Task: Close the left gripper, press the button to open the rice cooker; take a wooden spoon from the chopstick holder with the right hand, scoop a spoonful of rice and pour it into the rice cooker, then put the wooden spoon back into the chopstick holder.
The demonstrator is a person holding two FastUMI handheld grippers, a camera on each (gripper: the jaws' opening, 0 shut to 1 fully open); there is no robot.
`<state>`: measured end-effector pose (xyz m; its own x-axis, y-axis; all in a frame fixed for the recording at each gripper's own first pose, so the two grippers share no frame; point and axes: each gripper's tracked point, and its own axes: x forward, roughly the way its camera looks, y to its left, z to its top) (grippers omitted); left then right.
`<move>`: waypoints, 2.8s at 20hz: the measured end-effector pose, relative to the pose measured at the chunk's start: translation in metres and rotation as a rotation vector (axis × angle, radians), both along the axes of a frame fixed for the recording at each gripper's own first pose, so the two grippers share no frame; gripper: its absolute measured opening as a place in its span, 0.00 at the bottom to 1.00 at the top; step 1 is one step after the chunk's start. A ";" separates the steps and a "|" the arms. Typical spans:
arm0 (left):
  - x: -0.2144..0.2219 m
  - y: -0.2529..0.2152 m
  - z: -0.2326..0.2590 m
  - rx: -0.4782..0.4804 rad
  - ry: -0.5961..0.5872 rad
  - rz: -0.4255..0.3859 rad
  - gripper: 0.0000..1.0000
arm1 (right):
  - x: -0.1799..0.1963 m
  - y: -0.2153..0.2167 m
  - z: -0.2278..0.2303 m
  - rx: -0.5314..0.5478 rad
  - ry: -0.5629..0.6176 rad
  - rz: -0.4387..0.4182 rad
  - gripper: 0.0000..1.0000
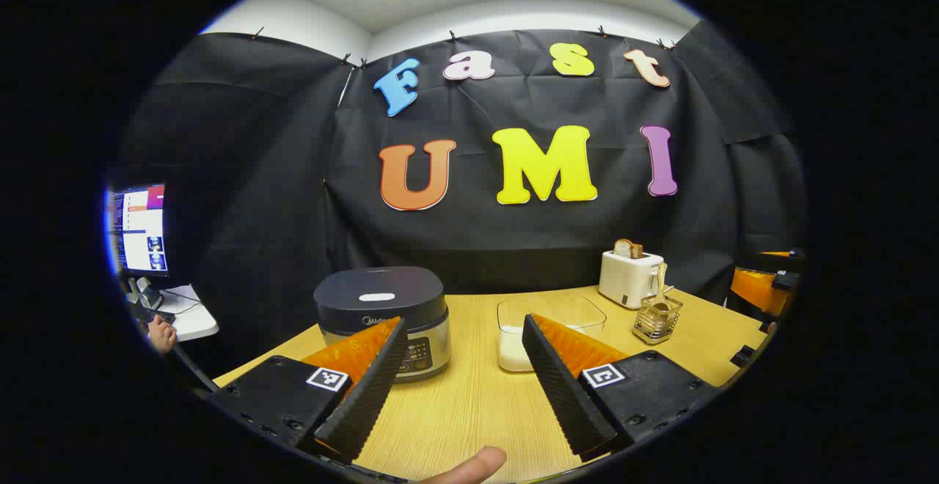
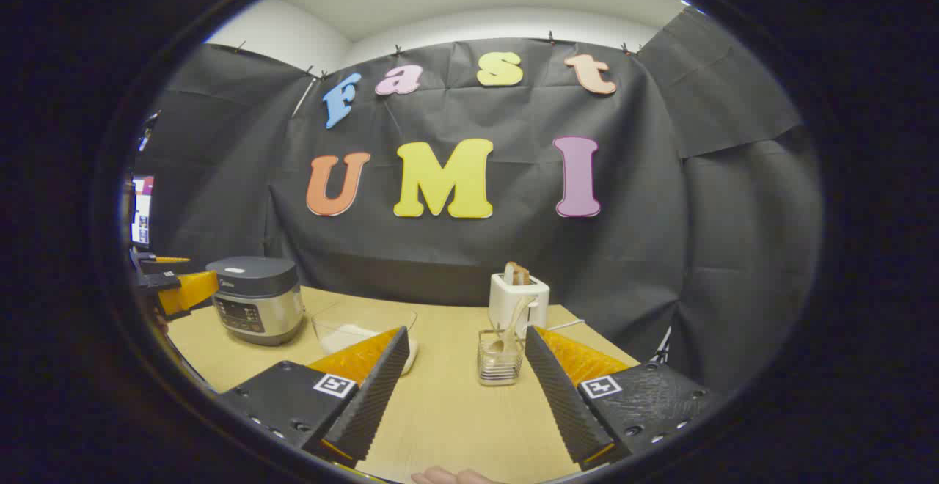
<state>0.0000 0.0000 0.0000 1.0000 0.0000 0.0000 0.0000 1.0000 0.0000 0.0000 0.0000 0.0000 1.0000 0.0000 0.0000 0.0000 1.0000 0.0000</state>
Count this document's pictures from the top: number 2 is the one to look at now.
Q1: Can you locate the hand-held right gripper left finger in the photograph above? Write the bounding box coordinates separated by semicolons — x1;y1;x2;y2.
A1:
216;325;412;470

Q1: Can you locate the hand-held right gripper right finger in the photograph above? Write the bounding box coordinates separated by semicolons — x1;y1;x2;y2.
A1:
523;325;724;472

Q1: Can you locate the metal wire chopstick holder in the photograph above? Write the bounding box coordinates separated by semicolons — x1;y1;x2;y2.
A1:
477;329;526;386

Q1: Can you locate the grey rice cooker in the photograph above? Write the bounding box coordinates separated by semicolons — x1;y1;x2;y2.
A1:
207;255;305;347

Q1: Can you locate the wooden spoon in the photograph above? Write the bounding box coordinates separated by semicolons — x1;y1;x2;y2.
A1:
490;295;538;356

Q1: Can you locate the computer monitor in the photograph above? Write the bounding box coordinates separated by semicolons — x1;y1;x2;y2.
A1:
131;175;156;248

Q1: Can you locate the clear glass bowl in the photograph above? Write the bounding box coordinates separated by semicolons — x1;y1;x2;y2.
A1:
312;304;419;376

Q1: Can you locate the white toaster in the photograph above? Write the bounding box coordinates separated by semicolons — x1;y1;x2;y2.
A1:
489;271;551;338

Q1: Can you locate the black backdrop cloth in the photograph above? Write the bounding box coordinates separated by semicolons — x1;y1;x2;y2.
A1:
136;7;822;389

